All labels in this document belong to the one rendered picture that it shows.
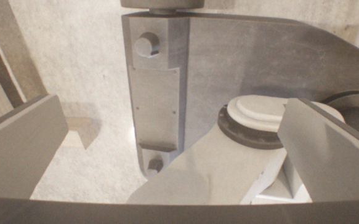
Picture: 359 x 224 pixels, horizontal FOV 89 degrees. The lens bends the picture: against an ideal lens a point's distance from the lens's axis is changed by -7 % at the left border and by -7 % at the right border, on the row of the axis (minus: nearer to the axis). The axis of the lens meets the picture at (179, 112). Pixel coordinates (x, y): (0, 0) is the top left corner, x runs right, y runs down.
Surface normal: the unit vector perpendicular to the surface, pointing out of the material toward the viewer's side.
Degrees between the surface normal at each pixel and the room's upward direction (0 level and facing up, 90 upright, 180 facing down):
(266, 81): 0
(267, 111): 90
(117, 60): 0
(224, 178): 90
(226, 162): 90
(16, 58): 0
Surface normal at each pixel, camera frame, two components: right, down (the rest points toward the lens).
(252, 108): 0.02, -0.85
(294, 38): -0.19, 0.51
